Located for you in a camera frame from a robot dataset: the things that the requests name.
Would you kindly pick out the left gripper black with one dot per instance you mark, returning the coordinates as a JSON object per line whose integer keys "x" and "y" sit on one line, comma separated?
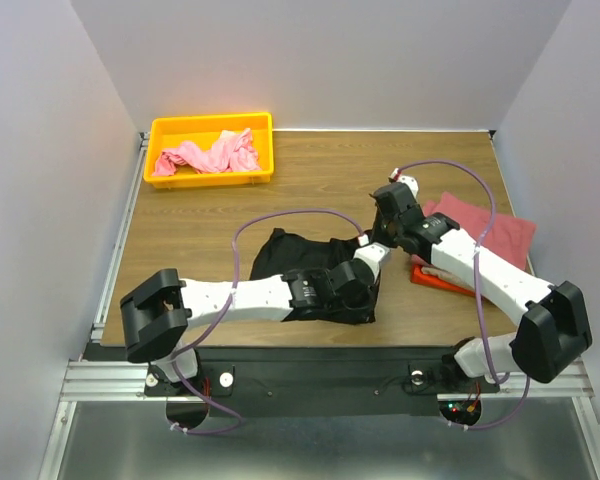
{"x": 369, "y": 297}

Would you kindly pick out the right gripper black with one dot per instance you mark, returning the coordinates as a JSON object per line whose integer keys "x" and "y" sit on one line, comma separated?
{"x": 381, "y": 226}

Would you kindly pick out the black t shirt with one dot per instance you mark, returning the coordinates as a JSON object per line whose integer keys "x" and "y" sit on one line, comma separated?
{"x": 303, "y": 264}

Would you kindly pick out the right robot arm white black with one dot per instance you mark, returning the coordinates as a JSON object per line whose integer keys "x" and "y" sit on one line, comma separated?
{"x": 552, "y": 322}

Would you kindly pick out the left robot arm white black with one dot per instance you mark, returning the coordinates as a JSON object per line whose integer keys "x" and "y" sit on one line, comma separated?
{"x": 156, "y": 314}

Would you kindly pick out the folded cream t shirt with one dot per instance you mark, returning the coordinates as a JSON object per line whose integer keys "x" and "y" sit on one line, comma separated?
{"x": 438, "y": 278}

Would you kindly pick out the folded orange t shirt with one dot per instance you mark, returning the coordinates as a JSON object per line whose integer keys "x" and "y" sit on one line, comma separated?
{"x": 415, "y": 274}

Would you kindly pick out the right silver knob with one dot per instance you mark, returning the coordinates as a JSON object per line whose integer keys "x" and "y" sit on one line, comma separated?
{"x": 417, "y": 377}

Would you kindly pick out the folded dusty red t shirt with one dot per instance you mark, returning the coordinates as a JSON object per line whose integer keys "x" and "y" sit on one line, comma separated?
{"x": 510, "y": 237}

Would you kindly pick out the left white knob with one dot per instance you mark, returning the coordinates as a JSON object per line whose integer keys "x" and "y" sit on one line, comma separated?
{"x": 226, "y": 380}

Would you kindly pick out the electronics board with leds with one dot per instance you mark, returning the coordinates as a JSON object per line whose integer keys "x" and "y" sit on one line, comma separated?
{"x": 462, "y": 408}

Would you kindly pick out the pink crumpled t shirt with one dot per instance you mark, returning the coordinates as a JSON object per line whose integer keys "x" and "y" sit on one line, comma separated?
{"x": 232, "y": 152}

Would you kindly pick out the yellow plastic bin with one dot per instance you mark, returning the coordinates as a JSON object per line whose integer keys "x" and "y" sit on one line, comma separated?
{"x": 169, "y": 132}

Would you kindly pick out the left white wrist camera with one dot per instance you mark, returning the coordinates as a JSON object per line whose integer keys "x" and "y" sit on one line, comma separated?
{"x": 373, "y": 254}

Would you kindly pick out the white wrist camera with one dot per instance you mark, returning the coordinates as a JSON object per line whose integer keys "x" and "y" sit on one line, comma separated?
{"x": 373, "y": 254}
{"x": 411, "y": 182}

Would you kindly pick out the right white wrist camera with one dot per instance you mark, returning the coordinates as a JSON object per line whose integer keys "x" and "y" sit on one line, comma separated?
{"x": 411, "y": 182}

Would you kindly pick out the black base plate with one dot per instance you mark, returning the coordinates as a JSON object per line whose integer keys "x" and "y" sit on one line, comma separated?
{"x": 312, "y": 381}

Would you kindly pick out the aluminium left side rail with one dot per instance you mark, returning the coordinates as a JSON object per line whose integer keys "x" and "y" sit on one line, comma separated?
{"x": 101, "y": 315}

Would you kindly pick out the aluminium rail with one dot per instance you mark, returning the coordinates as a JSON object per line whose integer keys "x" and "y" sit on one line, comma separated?
{"x": 101, "y": 315}
{"x": 120, "y": 381}

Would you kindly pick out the aluminium front rail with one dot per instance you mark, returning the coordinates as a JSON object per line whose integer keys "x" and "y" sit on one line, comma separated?
{"x": 120, "y": 381}

